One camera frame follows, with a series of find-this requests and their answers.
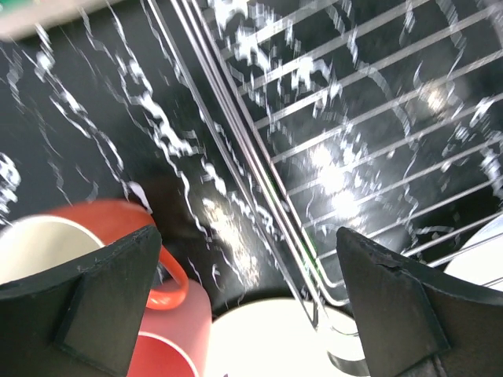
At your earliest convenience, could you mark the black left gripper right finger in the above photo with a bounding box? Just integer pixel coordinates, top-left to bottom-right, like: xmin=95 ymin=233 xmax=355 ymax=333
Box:
xmin=336 ymin=227 xmax=502 ymax=376

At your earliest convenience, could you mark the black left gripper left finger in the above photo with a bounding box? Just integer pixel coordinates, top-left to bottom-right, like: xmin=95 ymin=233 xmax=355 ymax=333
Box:
xmin=0 ymin=225 xmax=163 ymax=377

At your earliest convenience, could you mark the white scalloped plate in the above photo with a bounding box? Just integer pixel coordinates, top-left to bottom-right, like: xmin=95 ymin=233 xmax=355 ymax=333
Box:
xmin=444 ymin=215 xmax=502 ymax=291

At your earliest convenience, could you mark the cream pink leaf plate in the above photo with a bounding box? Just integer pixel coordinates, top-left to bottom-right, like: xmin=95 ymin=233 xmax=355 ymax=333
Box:
xmin=204 ymin=298 xmax=365 ymax=376

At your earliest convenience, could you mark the wire dish rack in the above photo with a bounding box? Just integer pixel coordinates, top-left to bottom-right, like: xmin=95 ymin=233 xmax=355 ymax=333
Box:
xmin=149 ymin=1 xmax=502 ymax=376

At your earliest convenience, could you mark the orange mug white inside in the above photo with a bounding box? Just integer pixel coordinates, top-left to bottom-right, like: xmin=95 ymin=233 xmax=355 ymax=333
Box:
xmin=1 ymin=199 xmax=189 ymax=310

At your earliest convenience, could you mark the pink plastic cup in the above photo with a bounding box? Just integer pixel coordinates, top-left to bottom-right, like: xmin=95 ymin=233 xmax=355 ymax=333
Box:
xmin=127 ymin=280 xmax=212 ymax=377

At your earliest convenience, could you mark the green children's book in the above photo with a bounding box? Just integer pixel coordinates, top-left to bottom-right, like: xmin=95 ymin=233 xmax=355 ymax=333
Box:
xmin=1 ymin=0 xmax=117 ymax=42

